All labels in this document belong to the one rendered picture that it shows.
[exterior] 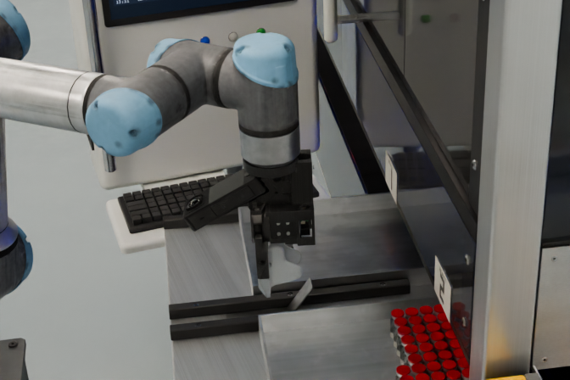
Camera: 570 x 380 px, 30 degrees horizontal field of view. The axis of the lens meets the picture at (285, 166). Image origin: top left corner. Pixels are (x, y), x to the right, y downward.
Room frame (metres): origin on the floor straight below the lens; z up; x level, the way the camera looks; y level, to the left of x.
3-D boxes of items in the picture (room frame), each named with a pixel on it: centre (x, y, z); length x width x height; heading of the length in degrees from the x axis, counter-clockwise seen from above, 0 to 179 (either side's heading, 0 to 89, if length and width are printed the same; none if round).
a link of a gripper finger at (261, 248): (1.16, 0.03, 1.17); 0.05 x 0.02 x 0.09; 1
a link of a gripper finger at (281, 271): (1.17, 0.01, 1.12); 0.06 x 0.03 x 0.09; 91
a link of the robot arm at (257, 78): (1.19, 0.02, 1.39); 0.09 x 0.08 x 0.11; 60
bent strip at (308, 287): (1.41, 0.03, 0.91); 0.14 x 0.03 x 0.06; 95
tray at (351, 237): (1.59, -0.09, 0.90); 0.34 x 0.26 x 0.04; 96
